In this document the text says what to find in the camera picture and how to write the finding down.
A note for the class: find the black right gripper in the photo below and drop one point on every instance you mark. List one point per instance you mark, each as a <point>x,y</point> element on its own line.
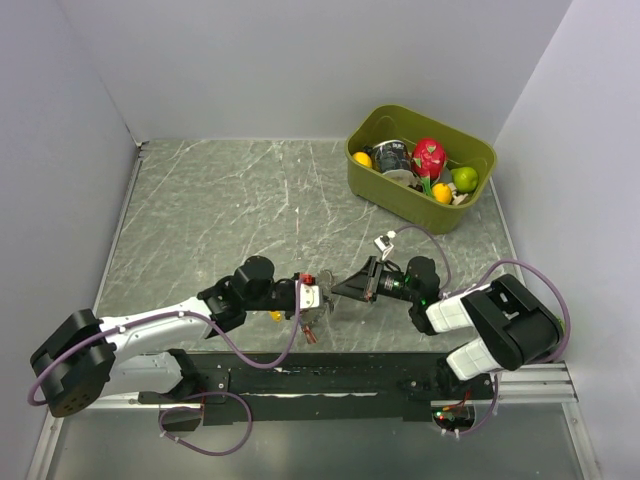
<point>364,284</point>

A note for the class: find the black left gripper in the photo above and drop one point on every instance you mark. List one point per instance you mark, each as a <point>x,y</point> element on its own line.
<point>292,281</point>

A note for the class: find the metal disc keyring with rings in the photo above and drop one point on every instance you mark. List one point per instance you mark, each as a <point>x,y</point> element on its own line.
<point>324,280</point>

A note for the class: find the red key tag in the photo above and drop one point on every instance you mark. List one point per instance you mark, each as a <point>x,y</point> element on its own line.
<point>309,334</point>

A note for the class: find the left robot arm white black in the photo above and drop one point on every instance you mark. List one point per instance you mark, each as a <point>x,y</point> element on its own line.
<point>88,357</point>

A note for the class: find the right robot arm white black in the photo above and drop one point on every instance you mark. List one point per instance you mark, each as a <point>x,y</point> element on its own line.
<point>513,327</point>

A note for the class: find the yellow tag key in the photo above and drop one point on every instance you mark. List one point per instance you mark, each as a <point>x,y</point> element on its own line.
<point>275,316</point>

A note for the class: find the yellow lemon toy right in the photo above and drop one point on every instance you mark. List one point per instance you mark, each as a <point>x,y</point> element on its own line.
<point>442,193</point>

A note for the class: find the yellow lemon toy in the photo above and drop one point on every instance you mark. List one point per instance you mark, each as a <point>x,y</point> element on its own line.
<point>442,193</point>
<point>363,159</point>

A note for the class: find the yellow lemon toy left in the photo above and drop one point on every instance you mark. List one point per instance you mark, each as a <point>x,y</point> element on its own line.
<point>363,159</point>

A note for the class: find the black printed cup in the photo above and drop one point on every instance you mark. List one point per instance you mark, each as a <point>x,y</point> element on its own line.
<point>392,160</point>

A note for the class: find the red dragon fruit toy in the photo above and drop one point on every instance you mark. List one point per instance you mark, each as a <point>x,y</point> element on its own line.
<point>428,159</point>

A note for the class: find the green pear toy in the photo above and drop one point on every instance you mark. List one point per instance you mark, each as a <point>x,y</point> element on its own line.
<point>465,179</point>

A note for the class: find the olive green plastic bin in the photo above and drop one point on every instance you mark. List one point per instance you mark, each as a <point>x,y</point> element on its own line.
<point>416,203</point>

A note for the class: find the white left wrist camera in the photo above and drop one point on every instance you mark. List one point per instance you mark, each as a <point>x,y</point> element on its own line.
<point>310,293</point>

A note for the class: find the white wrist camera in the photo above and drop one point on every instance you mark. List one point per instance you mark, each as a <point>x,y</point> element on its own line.
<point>384,244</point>
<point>310,293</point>

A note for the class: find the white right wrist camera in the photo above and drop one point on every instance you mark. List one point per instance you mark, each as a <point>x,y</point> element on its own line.
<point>384,244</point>

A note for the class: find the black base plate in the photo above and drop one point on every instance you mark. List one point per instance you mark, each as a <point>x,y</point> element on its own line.
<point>321,386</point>

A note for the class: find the aluminium rail frame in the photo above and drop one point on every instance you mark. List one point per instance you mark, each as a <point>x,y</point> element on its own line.
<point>550,384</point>

